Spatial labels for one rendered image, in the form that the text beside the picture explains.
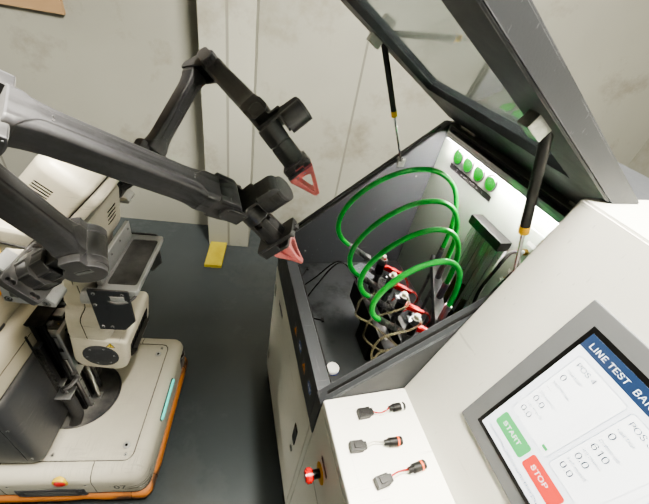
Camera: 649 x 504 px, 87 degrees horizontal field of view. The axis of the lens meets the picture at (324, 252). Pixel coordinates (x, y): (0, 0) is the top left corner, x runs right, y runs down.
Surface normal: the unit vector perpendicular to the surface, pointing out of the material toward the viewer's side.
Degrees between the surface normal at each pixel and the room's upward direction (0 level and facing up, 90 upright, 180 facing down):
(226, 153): 90
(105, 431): 0
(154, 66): 90
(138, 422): 0
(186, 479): 0
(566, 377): 76
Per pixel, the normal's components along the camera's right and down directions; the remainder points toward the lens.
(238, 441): 0.17, -0.77
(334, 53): 0.07, 0.63
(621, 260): -0.89, -0.16
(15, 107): 0.77, -0.46
